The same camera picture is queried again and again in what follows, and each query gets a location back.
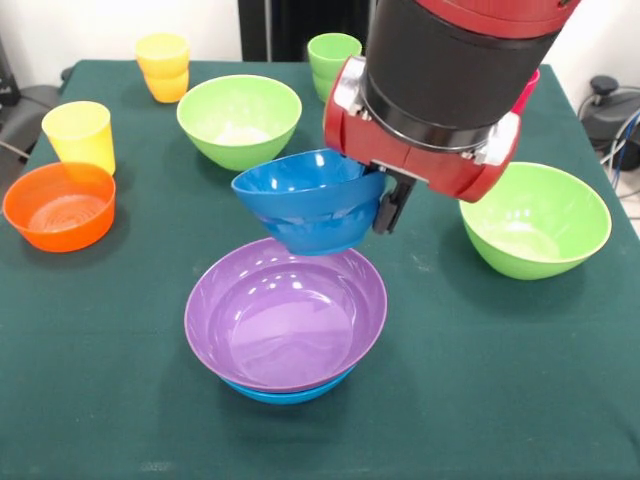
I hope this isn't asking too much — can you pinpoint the black panel with poles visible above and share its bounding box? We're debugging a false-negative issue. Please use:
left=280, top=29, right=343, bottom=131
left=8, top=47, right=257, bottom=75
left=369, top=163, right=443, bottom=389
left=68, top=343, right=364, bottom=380
left=238, top=0, right=379, bottom=63

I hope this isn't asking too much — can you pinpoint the red cup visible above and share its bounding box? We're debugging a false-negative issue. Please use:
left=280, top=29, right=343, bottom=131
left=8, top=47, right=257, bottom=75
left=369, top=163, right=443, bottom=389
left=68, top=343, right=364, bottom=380
left=512, top=69, right=541, bottom=117

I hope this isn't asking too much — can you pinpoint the floor cable bundle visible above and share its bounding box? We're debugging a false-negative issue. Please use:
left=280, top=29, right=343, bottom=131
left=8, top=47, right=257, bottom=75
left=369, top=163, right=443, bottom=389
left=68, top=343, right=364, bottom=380
left=599, top=109, right=640, bottom=201

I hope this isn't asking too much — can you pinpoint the green bowl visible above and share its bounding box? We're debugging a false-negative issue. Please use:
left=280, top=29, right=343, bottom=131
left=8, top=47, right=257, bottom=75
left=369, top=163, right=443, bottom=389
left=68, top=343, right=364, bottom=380
left=458, top=161, right=613, bottom=281
left=176, top=74, right=303, bottom=172

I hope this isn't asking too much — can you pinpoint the purple bowl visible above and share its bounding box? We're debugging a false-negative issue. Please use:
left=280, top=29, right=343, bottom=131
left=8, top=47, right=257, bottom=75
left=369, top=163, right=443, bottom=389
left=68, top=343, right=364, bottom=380
left=183, top=237, right=389, bottom=393

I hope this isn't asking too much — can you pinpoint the green cup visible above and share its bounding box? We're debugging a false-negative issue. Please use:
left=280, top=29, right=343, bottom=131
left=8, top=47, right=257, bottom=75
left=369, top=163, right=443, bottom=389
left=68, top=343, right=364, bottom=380
left=306, top=33, right=363, bottom=105

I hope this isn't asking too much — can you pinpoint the large light blue bowl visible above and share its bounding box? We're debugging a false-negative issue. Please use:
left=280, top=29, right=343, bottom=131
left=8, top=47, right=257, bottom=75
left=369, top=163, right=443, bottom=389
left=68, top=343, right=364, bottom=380
left=219, top=362, right=359, bottom=406

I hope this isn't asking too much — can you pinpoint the dark green table cloth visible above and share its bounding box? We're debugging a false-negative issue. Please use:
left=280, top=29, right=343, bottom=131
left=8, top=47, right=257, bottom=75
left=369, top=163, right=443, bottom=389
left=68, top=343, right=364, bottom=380
left=0, top=59, right=640, bottom=480

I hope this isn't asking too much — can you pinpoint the small dark blue bowl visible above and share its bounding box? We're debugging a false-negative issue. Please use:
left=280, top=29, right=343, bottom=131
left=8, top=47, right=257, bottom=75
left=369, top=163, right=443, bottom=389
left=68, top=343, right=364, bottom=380
left=230, top=148, right=386, bottom=258

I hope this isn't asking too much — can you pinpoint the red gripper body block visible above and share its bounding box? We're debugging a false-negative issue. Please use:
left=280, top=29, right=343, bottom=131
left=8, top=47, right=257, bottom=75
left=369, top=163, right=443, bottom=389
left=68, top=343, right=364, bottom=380
left=323, top=55, right=523, bottom=204

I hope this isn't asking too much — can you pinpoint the orange bowl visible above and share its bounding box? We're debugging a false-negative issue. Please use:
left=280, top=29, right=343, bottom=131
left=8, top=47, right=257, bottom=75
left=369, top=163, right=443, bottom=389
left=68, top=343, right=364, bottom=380
left=2, top=161, right=117, bottom=254

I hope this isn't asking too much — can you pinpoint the black equipment box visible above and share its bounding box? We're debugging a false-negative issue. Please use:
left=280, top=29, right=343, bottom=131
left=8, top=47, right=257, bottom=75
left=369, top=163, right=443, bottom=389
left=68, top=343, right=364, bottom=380
left=0, top=38, right=21, bottom=106

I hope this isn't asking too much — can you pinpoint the yellow orange cup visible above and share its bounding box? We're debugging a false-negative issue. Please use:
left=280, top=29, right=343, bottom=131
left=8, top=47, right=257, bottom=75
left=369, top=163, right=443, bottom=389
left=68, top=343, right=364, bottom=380
left=134, top=32, right=191, bottom=104

